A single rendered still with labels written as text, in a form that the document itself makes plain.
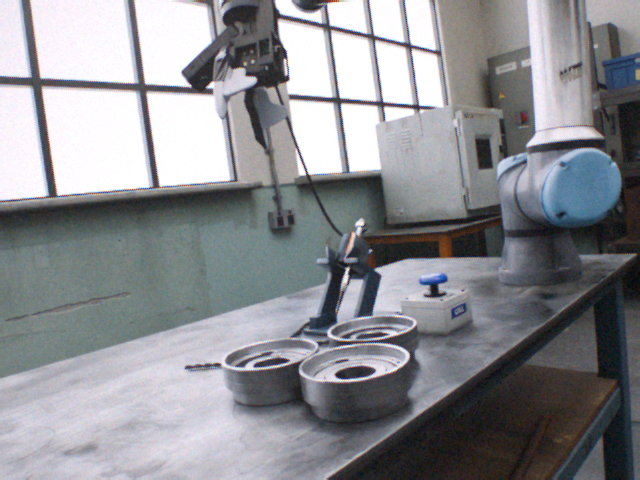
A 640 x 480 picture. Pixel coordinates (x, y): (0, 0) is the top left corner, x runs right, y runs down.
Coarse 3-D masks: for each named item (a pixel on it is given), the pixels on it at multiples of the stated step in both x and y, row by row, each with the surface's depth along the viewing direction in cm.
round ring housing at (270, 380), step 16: (240, 352) 56; (256, 352) 57; (304, 352) 55; (224, 368) 50; (240, 368) 49; (256, 368) 48; (272, 368) 48; (288, 368) 48; (240, 384) 49; (256, 384) 48; (272, 384) 48; (288, 384) 48; (240, 400) 50; (256, 400) 49; (272, 400) 49; (288, 400) 49
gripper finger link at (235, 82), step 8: (232, 72) 68; (240, 72) 68; (232, 80) 67; (240, 80) 66; (248, 80) 65; (256, 80) 65; (216, 88) 65; (224, 88) 65; (232, 88) 65; (240, 88) 65; (248, 88) 65; (216, 96) 65; (224, 96) 65; (216, 104) 65; (224, 104) 65; (216, 112) 65; (224, 112) 65
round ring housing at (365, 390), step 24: (312, 360) 49; (336, 360) 51; (384, 360) 49; (408, 360) 45; (312, 384) 43; (336, 384) 42; (360, 384) 41; (384, 384) 42; (408, 384) 44; (312, 408) 45; (336, 408) 42; (360, 408) 41; (384, 408) 43
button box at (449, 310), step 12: (408, 300) 68; (420, 300) 66; (432, 300) 65; (444, 300) 64; (456, 300) 66; (468, 300) 68; (408, 312) 68; (420, 312) 66; (432, 312) 65; (444, 312) 64; (456, 312) 66; (468, 312) 68; (420, 324) 67; (432, 324) 65; (444, 324) 64; (456, 324) 66
